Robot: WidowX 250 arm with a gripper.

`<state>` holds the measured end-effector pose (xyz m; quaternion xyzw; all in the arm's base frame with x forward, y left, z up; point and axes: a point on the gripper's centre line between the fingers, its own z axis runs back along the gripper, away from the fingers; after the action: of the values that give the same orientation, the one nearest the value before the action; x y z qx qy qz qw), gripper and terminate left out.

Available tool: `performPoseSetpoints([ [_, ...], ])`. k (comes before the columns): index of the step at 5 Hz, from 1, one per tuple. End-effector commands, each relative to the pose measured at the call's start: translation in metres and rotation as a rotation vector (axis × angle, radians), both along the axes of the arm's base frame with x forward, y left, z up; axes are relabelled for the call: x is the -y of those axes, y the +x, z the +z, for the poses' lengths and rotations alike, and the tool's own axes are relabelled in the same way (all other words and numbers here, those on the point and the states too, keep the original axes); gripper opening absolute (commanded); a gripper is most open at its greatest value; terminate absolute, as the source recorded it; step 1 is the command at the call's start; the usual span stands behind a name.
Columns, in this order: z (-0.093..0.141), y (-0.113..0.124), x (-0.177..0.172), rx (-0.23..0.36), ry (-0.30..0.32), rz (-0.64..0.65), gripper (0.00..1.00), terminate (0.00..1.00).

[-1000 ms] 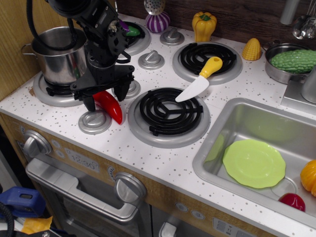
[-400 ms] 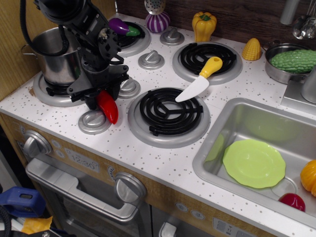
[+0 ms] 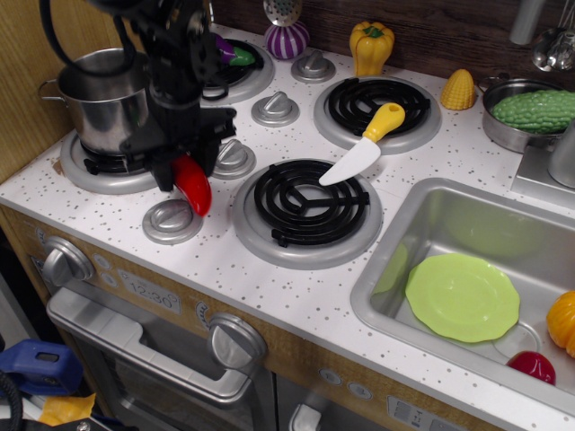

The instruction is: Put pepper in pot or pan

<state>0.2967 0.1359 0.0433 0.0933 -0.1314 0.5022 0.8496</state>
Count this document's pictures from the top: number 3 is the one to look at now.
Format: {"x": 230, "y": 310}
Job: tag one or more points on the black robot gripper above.
{"x": 172, "y": 131}

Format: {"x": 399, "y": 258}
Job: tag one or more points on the red toy chili pepper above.
{"x": 193, "y": 183}

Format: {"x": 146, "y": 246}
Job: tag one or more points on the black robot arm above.
{"x": 182, "y": 55}

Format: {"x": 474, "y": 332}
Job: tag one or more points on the stainless steel pot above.
{"x": 105, "y": 111}

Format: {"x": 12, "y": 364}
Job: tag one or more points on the yellow toy bell pepper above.
{"x": 371, "y": 44}

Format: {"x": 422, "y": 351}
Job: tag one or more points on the small steel pan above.
{"x": 496, "y": 89}

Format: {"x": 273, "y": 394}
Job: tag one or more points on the grey stove knob middle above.
{"x": 234, "y": 161}

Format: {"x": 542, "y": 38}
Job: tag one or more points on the grey stove knob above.
{"x": 171, "y": 222}
{"x": 275, "y": 111}
{"x": 313, "y": 68}
{"x": 234, "y": 161}

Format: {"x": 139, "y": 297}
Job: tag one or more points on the grey stove knob front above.
{"x": 171, "y": 222}

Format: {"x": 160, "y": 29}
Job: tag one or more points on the back left stove burner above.
{"x": 232, "y": 84}

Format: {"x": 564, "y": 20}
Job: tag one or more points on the grey stove knob upper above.
{"x": 275, "y": 111}

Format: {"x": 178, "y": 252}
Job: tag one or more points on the front right stove burner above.
{"x": 283, "y": 215}

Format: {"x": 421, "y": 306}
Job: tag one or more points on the purple toy eggplant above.
{"x": 232, "y": 55}

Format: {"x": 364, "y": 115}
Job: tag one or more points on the purple white striped holder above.
{"x": 286, "y": 42}

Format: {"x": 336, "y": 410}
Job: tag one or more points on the grey oven dial left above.
{"x": 65, "y": 262}

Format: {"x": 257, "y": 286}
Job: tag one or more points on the grey oven dial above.
{"x": 65, "y": 262}
{"x": 233, "y": 343}

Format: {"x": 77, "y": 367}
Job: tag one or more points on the grey stove knob back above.
{"x": 313, "y": 68}

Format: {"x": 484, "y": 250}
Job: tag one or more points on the metal slotted spoon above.
{"x": 283, "y": 13}

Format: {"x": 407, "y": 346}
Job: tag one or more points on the grey oven dial right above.
{"x": 233, "y": 343}

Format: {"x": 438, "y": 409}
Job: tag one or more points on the stainless steel sink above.
{"x": 533, "y": 246}

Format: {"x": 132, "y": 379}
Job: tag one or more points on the blue clamp tool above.
{"x": 43, "y": 368}

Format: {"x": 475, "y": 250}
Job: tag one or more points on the yellow cloth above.
{"x": 59, "y": 410}

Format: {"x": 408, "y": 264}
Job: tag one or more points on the yellow toy corn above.
{"x": 459, "y": 91}

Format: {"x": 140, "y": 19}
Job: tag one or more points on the light green plastic plate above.
{"x": 463, "y": 298}

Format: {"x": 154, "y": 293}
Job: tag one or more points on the green toy bitter gourd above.
{"x": 542, "y": 112}

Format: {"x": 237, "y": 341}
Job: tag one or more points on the hanging metal utensils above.
{"x": 553, "y": 49}

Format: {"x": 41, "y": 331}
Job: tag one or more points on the red toy tomato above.
{"x": 534, "y": 364}

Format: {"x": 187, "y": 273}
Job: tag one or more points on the orange toy pumpkin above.
{"x": 560, "y": 322}

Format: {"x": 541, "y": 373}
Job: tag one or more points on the toy knife yellow handle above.
{"x": 366, "y": 151}

